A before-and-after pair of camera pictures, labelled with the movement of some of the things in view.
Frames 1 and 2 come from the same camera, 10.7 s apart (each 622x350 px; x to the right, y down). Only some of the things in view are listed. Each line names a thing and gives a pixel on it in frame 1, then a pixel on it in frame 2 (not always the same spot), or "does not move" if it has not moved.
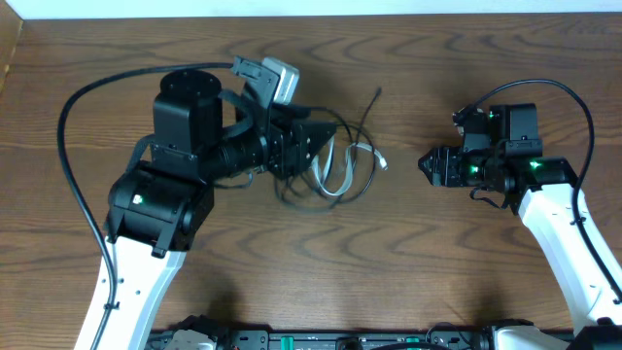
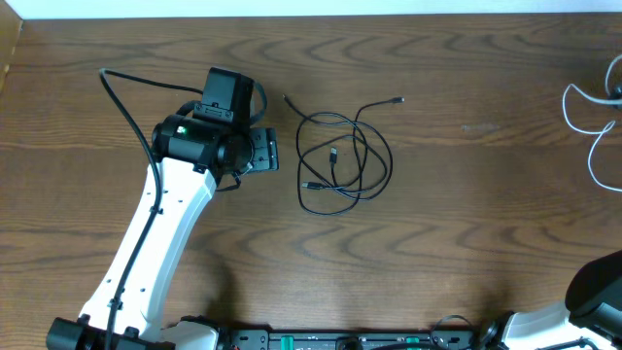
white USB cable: (321, 184) -> (607, 72)
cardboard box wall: (11, 25) does not move
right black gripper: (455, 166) -> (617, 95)
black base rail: (359, 339) does not move
